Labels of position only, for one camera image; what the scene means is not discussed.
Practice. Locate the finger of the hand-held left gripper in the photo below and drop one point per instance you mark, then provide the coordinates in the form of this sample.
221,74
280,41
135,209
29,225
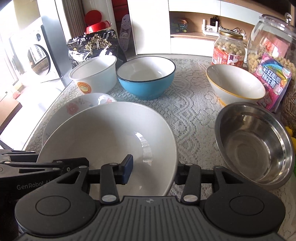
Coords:
46,166
18,156

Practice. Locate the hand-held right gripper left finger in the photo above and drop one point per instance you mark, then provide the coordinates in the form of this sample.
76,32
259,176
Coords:
128,169

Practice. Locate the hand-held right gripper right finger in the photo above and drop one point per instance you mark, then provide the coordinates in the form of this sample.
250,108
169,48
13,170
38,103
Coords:
194,176

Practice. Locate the large white bowl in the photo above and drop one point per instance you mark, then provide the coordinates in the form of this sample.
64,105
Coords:
104,139

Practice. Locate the stainless steel bowl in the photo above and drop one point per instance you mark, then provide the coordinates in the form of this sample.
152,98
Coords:
249,143

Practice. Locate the yellow-rimmed white bowl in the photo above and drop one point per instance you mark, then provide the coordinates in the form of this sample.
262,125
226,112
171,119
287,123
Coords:
231,83

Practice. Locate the brown cardboard box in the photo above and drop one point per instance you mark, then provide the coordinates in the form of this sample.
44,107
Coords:
9,109

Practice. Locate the white floral bowl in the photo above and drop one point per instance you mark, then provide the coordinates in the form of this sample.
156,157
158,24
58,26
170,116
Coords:
69,111

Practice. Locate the white lace tablecloth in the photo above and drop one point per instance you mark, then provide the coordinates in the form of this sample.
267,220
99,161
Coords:
185,115

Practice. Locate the blue bowl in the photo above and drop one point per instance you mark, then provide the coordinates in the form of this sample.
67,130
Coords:
143,88

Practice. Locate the white plastic tub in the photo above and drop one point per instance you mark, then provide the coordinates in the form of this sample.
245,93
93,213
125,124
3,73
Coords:
97,74

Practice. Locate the white washing machine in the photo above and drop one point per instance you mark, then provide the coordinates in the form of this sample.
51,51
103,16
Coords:
39,55

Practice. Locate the yellow plastic toy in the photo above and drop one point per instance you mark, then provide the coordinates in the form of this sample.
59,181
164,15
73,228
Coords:
291,133

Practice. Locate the sunflower seed jar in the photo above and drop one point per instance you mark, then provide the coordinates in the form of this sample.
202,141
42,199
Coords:
290,104

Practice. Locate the black printed bag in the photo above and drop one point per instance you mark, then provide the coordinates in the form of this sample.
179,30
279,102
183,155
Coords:
78,48

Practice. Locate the pink candy packet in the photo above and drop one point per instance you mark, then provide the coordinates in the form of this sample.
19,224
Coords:
270,78

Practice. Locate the peanut jar with gold lid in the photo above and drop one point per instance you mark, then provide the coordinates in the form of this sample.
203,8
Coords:
227,51

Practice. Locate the cartoon skateboard deck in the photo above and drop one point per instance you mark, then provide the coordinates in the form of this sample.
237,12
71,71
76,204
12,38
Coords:
124,34

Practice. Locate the red lidded container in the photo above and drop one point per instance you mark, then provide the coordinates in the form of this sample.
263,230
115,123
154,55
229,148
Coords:
97,26

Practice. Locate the white power strip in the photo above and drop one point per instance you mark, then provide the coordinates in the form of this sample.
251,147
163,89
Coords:
233,32

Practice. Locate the beige ribbed radiator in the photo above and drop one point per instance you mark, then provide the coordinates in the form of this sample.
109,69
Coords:
74,16

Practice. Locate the green toy tractor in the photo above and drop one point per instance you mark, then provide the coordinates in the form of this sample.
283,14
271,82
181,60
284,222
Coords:
179,26

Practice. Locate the large clear plastic jar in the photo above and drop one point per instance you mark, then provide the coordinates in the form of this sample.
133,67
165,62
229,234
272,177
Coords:
266,34

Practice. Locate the white wall cabinet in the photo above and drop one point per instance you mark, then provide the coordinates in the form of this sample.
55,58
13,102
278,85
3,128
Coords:
152,23

